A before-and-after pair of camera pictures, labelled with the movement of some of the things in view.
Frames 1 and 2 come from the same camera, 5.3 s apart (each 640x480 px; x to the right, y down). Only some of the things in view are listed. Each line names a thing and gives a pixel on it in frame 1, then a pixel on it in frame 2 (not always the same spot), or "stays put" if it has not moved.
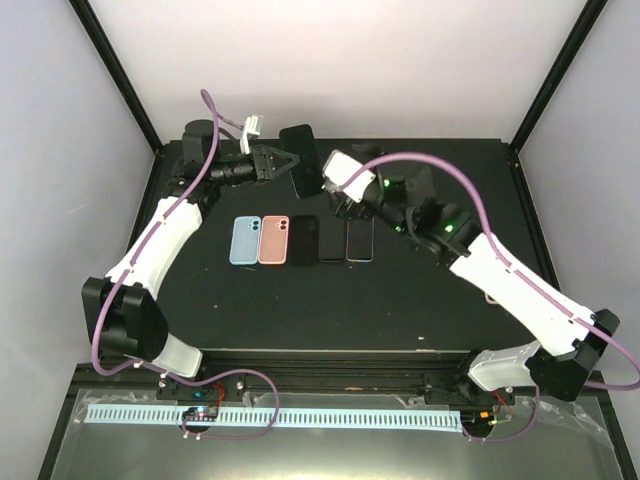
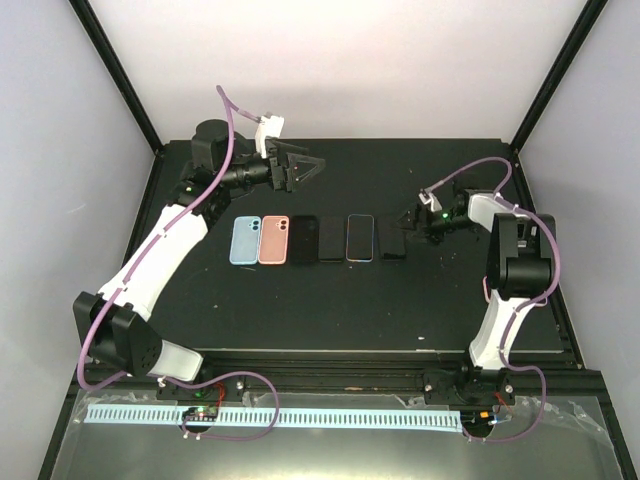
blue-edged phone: x=360 y=239 stays put
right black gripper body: x=346 y=210 to x=435 y=226
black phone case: x=331 y=239 stays put
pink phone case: x=274 y=240 stays put
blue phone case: x=245 y=240 stays put
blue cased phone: x=299 y=140 to x=392 y=244
